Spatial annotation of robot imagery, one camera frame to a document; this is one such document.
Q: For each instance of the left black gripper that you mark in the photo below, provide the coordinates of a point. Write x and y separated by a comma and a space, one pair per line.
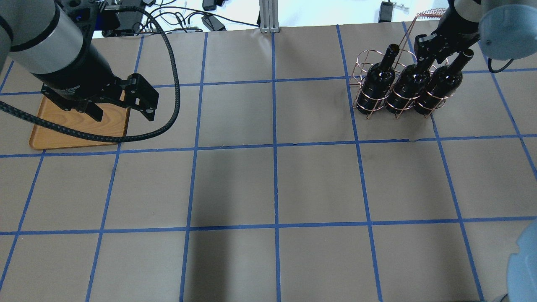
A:
82, 71

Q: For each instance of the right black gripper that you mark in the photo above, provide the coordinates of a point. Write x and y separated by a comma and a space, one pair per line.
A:
454, 21

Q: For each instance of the black wine bottle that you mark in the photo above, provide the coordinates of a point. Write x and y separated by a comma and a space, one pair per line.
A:
409, 86
443, 83
377, 82

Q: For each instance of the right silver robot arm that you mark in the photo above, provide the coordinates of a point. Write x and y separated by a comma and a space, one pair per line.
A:
507, 30

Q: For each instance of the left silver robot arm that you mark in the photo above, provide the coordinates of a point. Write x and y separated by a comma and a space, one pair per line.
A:
52, 41

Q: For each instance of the wooden tray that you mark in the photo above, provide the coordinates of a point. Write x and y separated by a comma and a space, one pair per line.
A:
114, 123

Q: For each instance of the black power adapter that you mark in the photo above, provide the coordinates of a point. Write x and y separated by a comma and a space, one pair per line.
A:
385, 12

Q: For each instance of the copper wire bottle basket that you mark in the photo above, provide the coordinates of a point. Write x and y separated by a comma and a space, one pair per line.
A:
406, 56

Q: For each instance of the aluminium frame post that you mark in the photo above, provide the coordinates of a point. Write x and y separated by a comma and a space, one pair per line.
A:
268, 16

